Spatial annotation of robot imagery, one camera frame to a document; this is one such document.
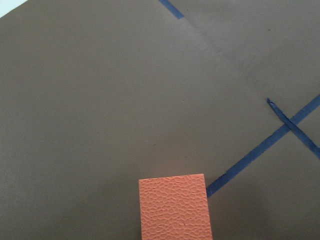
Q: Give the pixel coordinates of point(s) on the orange foam block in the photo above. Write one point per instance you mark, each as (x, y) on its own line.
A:
(174, 208)

